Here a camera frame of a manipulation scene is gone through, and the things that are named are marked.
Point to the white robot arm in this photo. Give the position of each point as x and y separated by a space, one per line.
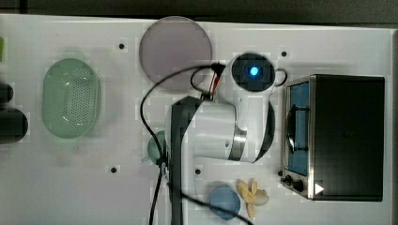
237 124

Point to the grey round plate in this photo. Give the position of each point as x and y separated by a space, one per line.
172 44

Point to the green cup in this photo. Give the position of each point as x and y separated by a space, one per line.
152 150

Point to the blue bowl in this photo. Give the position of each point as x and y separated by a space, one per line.
226 198

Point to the yellow plush banana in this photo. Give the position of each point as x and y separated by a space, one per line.
252 195

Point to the black toaster oven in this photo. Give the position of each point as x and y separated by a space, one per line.
334 138

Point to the black utensil holder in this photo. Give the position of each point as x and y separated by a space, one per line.
13 122

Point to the green and white bottle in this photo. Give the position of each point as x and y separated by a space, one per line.
1 48

